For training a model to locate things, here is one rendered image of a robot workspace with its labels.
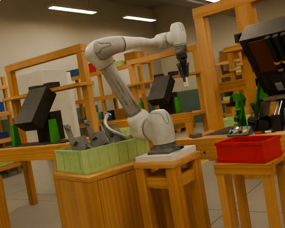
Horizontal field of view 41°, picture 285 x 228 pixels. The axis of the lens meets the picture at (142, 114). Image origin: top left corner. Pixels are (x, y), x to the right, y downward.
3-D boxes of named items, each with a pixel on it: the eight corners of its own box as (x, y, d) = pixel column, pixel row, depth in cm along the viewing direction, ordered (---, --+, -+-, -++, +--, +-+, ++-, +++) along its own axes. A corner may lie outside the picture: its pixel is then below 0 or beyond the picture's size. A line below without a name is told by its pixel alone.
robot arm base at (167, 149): (173, 154, 229) (171, 144, 229) (146, 155, 244) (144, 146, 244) (190, 147, 243) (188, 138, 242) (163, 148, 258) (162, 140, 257)
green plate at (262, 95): (266, 107, 256) (270, 77, 252) (254, 106, 262) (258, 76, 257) (273, 105, 265) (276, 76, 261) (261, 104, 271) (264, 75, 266)
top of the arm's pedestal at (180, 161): (174, 168, 223) (173, 162, 222) (133, 168, 243) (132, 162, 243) (201, 156, 247) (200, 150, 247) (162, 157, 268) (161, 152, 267)
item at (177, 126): (179, 133, 1148) (177, 118, 1146) (157, 135, 1192) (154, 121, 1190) (196, 126, 1248) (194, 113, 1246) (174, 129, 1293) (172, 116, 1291)
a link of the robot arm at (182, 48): (170, 46, 261) (172, 54, 261) (181, 43, 255) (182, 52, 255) (178, 46, 268) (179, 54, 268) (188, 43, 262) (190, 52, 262)
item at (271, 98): (288, 99, 229) (288, 94, 229) (263, 102, 239) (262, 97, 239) (308, 93, 258) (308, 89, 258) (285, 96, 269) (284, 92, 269)
